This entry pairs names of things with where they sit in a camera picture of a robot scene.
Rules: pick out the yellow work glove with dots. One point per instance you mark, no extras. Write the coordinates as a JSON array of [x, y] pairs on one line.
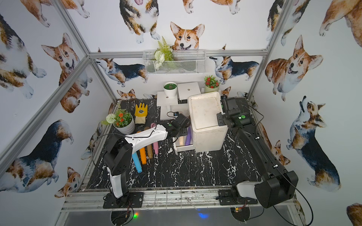
[[141, 112]]

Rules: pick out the pink microphone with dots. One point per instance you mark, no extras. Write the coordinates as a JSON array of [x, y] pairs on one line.
[[155, 144]]

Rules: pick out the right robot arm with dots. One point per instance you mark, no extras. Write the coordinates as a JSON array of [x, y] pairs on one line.
[[278, 184]]

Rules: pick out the orange flower white pot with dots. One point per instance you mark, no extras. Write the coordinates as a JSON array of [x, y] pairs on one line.
[[122, 120]]

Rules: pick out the white bottom drawer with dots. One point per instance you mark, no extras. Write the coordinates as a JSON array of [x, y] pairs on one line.
[[178, 149]]

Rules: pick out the blue microphone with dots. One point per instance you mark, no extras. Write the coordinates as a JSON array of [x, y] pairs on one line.
[[137, 162]]

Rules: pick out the white drawer cabinet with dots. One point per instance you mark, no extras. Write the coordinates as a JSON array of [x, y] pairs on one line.
[[207, 134]]

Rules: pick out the white cup green top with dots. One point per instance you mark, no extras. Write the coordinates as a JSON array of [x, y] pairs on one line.
[[170, 89]]

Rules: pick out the red flower pot plant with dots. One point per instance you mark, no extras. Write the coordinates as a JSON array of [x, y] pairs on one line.
[[211, 84]]

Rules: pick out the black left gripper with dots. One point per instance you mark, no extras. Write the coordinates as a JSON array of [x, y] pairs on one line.
[[184, 122]]

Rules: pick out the purple microphone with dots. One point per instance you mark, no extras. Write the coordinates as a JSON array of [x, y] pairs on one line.
[[189, 136]]

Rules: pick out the orange microphone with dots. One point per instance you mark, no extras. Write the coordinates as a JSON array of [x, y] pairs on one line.
[[143, 156]]

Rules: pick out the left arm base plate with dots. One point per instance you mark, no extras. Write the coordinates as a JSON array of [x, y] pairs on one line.
[[132, 199]]

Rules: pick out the white stepped display stand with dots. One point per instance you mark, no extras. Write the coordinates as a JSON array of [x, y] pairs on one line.
[[176, 100]]

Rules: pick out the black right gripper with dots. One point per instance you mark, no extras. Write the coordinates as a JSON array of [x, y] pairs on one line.
[[219, 123]]

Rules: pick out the gold brown microphone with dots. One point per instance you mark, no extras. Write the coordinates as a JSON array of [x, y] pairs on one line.
[[150, 151]]

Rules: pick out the green fern white flowers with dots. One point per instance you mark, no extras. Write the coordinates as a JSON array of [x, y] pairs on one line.
[[162, 54]]

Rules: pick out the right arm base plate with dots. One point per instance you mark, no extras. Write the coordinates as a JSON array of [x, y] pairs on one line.
[[231, 197]]

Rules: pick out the beige cream microphone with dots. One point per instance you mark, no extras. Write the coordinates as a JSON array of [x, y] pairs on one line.
[[181, 141]]

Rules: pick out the white wire wall basket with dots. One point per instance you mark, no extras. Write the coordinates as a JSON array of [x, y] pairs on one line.
[[185, 62]]

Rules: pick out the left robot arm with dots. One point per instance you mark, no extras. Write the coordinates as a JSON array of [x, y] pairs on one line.
[[123, 148]]

